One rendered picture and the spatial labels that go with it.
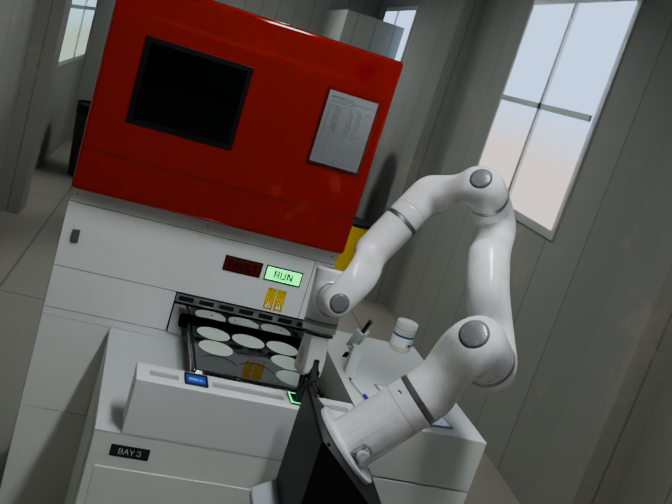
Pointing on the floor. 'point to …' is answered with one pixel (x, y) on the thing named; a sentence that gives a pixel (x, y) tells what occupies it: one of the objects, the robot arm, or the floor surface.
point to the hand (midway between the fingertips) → (302, 393)
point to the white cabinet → (191, 472)
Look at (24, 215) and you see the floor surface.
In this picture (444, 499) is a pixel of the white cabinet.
